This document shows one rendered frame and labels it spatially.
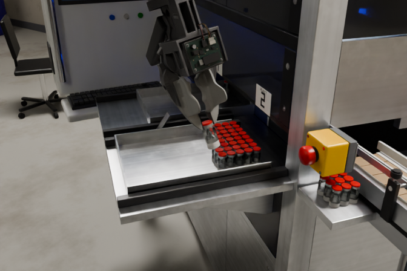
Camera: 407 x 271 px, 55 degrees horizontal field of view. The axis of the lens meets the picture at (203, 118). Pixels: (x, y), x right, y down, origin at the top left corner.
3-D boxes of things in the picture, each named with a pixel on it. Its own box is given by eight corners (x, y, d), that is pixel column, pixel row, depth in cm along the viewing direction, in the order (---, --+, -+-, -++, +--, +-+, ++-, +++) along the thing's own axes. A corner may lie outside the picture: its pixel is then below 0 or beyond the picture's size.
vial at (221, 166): (225, 167, 96) (225, 150, 94) (228, 172, 94) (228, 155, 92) (216, 168, 96) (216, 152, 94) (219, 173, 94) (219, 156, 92)
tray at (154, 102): (225, 88, 149) (225, 79, 148) (254, 114, 126) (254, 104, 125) (136, 98, 139) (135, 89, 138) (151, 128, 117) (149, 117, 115)
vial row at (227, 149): (212, 138, 111) (212, 123, 109) (236, 170, 95) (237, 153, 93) (205, 139, 110) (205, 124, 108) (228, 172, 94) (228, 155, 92)
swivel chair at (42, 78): (57, 94, 389) (43, 9, 354) (88, 108, 357) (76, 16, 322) (4, 110, 352) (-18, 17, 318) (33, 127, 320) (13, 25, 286)
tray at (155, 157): (231, 129, 116) (231, 118, 115) (270, 174, 94) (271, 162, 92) (115, 146, 107) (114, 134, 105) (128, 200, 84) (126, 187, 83)
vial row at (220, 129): (220, 137, 111) (220, 122, 109) (244, 169, 96) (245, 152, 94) (212, 138, 111) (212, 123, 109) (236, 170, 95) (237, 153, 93)
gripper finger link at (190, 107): (199, 139, 58) (184, 79, 56) (183, 133, 63) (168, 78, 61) (217, 132, 59) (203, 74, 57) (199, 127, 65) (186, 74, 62)
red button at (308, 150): (311, 157, 82) (313, 140, 81) (321, 166, 79) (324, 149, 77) (295, 159, 81) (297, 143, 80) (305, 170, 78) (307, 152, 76)
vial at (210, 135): (216, 143, 66) (209, 120, 65) (223, 145, 64) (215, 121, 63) (205, 149, 66) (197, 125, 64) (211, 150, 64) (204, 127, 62)
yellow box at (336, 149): (331, 155, 86) (335, 126, 83) (352, 172, 80) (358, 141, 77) (301, 161, 84) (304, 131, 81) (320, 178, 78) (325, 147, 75)
